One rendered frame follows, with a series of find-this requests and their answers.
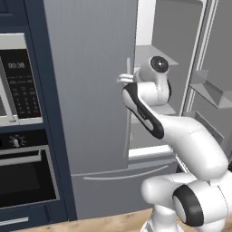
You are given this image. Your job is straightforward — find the grey fridge door with bins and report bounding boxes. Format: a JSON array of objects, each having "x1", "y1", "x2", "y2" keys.
[{"x1": 180, "y1": 0, "x2": 232, "y2": 176}]

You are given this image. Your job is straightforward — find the silver and black microwave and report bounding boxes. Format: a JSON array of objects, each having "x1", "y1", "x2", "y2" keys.
[{"x1": 0, "y1": 32, "x2": 44, "y2": 128}]

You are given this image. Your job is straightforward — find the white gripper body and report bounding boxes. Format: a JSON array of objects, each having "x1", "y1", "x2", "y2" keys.
[{"x1": 116, "y1": 72, "x2": 136, "y2": 85}]

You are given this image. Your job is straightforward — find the navy blue cabinet unit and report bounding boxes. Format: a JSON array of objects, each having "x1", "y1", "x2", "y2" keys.
[{"x1": 0, "y1": 0, "x2": 78, "y2": 232}]

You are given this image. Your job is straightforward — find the grey fridge body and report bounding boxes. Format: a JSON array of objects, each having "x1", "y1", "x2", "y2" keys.
[{"x1": 128, "y1": 0, "x2": 212, "y2": 167}]

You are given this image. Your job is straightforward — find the grey fridge drawer front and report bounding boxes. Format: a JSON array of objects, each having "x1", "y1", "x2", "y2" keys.
[{"x1": 70, "y1": 158, "x2": 183, "y2": 221}]

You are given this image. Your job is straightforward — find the navy blue cabinet drawer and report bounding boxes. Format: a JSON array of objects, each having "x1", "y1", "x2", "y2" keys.
[{"x1": 0, "y1": 203, "x2": 69, "y2": 228}]

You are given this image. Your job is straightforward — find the silver cabinet drawer handle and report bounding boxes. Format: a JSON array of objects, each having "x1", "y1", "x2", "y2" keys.
[{"x1": 0, "y1": 216, "x2": 31, "y2": 227}]

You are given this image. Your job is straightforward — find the grey vertical fridge door handle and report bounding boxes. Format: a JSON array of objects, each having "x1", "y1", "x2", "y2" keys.
[{"x1": 122, "y1": 56, "x2": 133, "y2": 160}]

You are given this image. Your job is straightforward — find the grey fridge drawer handle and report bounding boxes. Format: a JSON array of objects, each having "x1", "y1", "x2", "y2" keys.
[{"x1": 82, "y1": 164, "x2": 170, "y2": 182}]

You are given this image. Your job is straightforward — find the silver microwave handle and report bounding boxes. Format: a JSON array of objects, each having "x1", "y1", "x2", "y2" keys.
[{"x1": 0, "y1": 57, "x2": 18, "y2": 124}]

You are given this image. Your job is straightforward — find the silver oven knob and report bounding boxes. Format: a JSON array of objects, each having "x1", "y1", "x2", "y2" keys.
[{"x1": 8, "y1": 134, "x2": 27, "y2": 149}]

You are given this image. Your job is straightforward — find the silver oven door handle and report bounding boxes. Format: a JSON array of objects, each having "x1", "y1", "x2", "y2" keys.
[{"x1": 0, "y1": 150, "x2": 43, "y2": 168}]

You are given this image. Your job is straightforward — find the grey closed fridge door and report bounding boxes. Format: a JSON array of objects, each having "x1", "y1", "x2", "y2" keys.
[{"x1": 43, "y1": 0, "x2": 140, "y2": 177}]

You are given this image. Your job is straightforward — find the black and silver oven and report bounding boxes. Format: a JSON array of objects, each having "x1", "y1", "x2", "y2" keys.
[{"x1": 0, "y1": 129, "x2": 62, "y2": 210}]

